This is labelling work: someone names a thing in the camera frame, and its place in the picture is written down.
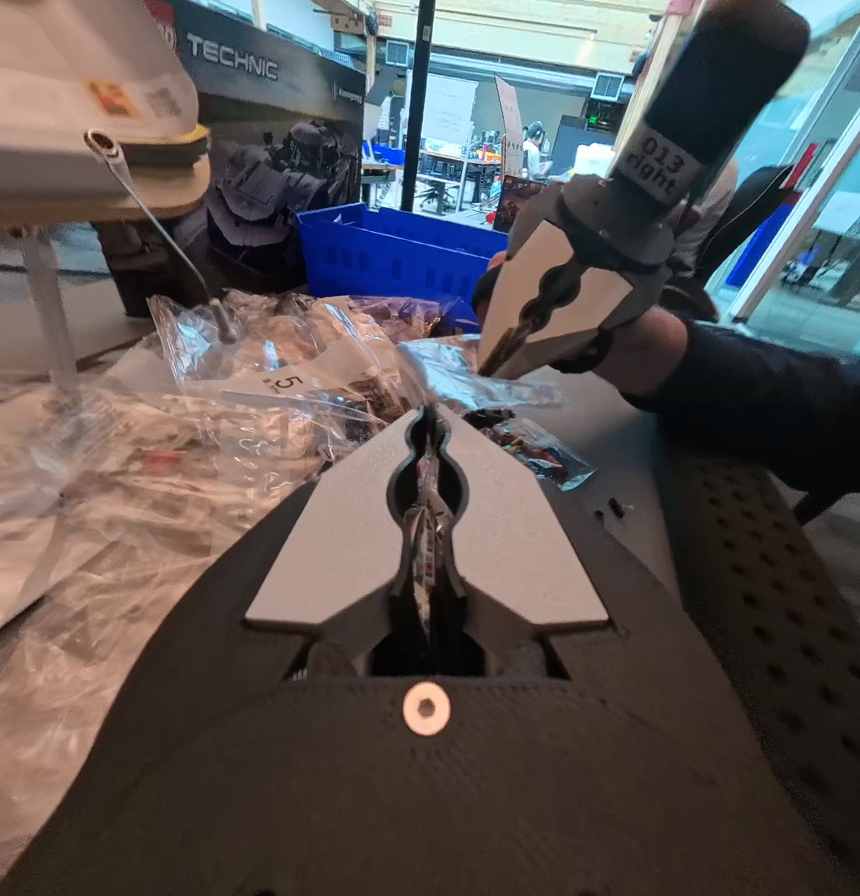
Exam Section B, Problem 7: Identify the black lego set box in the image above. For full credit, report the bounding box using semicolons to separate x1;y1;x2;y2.
97;0;366;316

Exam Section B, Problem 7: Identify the small printed box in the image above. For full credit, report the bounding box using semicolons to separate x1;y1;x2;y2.
493;175;544;233

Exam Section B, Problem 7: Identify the white wire page holder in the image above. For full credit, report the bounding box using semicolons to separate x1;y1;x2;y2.
83;128;239;345

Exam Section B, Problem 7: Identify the clear bag of pieces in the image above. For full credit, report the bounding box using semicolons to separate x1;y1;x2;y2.
395;336;564;631

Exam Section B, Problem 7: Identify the person's right hand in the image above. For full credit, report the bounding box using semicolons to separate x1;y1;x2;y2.
596;304;691;401

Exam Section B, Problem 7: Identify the black vertical post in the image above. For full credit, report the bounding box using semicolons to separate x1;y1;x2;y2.
400;0;438;212

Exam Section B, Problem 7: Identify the beige book stand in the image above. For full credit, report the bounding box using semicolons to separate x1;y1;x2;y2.
0;0;212;226

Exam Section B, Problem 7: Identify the clear bag of lego wheels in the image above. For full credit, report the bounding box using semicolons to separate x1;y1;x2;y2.
0;378;333;701

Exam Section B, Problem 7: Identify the person's right forearm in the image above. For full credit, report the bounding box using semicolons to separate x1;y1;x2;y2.
622;322;860;494

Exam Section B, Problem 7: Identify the brown cardboard sheet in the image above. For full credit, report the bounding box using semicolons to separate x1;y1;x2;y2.
493;73;526;177

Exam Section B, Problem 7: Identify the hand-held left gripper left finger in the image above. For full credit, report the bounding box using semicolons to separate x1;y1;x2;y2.
245;406;431;677

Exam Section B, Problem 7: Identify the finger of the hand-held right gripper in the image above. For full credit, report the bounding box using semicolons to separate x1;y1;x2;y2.
476;218;579;377
495;264;638;383

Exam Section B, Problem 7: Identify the whiteboard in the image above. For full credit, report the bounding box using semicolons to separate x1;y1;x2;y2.
423;73;479;145

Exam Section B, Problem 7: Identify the dark perforated panel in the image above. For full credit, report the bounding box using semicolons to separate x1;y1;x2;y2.
654;448;860;869

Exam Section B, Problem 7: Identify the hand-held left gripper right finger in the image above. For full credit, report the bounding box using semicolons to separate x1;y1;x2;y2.
430;406;611;677

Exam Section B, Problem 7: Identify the blue plastic bin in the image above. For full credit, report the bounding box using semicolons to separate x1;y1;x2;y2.
297;203;509;324

